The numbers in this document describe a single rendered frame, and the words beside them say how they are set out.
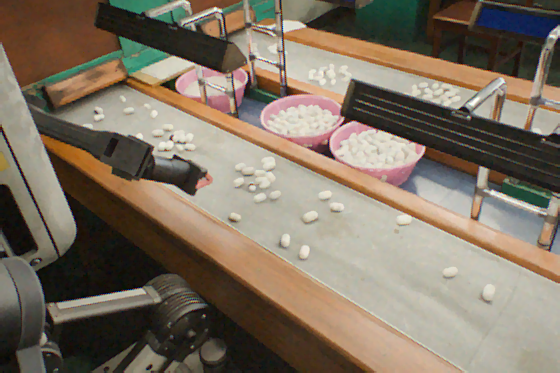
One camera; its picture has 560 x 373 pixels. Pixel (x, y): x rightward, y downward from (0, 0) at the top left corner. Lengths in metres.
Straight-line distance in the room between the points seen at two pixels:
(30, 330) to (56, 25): 1.57
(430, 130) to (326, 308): 0.40
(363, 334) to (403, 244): 0.28
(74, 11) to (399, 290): 1.40
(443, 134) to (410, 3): 3.17
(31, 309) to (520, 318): 0.91
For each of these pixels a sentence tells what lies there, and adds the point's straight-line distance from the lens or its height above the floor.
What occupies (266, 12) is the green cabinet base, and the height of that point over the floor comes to 0.79.
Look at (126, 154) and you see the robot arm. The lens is 1.04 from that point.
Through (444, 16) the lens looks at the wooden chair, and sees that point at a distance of 3.35.
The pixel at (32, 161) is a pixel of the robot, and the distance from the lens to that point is 0.61.
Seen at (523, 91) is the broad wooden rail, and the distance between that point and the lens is 1.83.
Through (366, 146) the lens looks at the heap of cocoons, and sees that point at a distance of 1.51.
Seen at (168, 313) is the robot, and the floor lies 0.79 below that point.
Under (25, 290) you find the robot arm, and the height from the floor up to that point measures 1.31.
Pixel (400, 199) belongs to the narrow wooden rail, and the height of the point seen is 0.76.
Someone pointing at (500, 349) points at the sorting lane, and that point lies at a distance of 1.06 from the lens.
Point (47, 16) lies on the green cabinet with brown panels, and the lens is 1.90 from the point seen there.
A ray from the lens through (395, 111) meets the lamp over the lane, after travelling 0.99.
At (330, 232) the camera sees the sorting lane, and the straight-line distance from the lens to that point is 1.22.
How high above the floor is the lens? 1.57
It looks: 36 degrees down
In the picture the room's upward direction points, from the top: 5 degrees counter-clockwise
